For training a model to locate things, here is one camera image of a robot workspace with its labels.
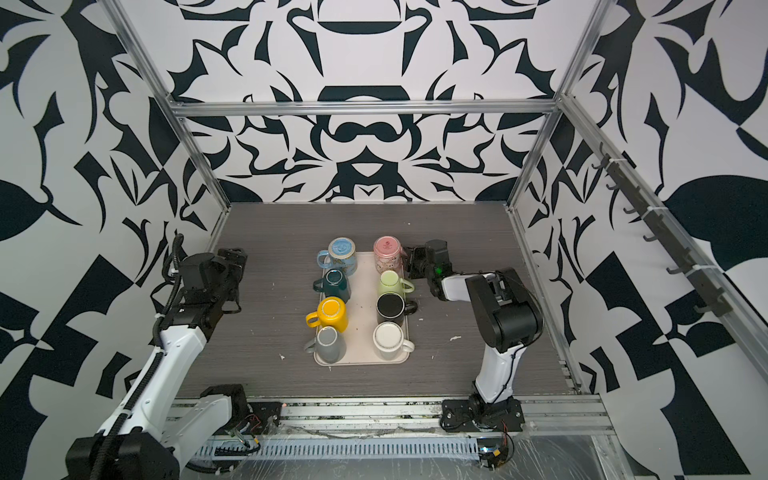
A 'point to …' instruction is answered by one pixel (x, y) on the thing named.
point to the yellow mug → (332, 312)
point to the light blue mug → (341, 255)
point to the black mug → (391, 307)
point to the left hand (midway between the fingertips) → (239, 254)
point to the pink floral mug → (389, 255)
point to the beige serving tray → (362, 322)
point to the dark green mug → (333, 284)
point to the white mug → (388, 340)
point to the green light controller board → (492, 452)
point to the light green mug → (390, 282)
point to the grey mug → (329, 345)
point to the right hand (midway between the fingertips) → (400, 244)
